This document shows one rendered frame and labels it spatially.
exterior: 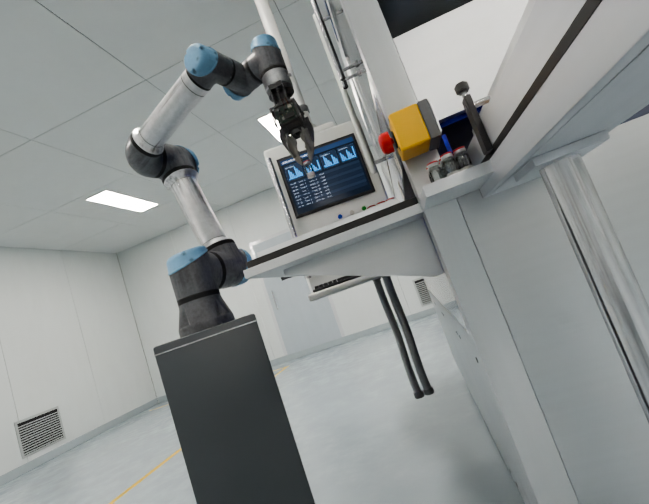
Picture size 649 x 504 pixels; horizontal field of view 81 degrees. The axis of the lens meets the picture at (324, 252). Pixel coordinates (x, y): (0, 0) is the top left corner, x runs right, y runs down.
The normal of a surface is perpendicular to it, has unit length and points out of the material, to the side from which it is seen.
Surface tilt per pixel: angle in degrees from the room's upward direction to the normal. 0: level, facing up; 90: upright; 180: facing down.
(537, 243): 90
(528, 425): 90
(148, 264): 90
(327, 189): 90
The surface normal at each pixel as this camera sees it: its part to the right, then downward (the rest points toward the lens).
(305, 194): -0.04, -0.11
